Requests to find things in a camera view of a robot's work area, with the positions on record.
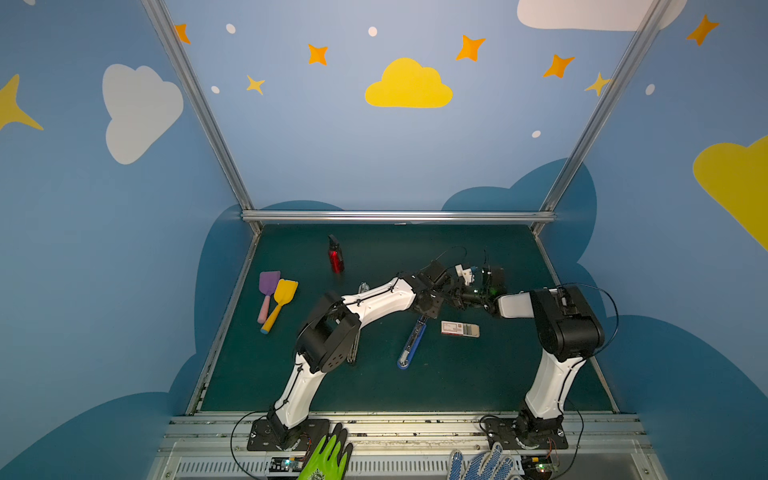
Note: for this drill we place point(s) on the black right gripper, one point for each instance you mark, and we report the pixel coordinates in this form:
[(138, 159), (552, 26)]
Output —
[(471, 297)]

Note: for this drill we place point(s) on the red white staple box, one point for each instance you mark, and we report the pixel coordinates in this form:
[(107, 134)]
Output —
[(460, 329)]

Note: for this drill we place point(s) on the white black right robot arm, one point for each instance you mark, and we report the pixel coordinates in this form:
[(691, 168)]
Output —
[(569, 333)]

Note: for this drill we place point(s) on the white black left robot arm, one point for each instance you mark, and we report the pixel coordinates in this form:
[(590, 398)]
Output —
[(329, 336)]

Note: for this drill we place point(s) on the red metal bottle black cap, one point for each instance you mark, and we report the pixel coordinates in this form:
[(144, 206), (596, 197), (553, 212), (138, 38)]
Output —
[(335, 255)]

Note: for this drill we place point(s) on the yellow spatula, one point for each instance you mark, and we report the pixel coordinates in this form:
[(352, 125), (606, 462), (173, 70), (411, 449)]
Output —
[(284, 294)]

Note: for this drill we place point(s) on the blue dotted white glove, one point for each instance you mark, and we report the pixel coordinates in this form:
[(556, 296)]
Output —
[(491, 465)]

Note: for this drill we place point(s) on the green work glove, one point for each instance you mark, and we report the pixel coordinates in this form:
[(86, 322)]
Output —
[(330, 457)]

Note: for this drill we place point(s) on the purple spatula pink handle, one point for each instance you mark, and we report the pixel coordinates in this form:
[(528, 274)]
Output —
[(268, 281)]

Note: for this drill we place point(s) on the horizontal aluminium back rail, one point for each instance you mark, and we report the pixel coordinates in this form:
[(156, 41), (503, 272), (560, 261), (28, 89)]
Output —
[(392, 217)]

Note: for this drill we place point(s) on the front aluminium base frame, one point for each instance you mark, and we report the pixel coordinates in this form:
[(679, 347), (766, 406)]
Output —
[(407, 445)]

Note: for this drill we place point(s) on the left corner aluminium post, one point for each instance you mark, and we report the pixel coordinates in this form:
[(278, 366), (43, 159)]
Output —
[(162, 23)]

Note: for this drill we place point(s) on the corner aluminium post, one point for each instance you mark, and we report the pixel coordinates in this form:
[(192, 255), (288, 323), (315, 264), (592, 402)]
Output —
[(642, 40), (162, 23)]

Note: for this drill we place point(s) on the right corner aluminium post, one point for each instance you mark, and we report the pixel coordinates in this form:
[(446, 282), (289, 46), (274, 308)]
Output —
[(642, 40)]

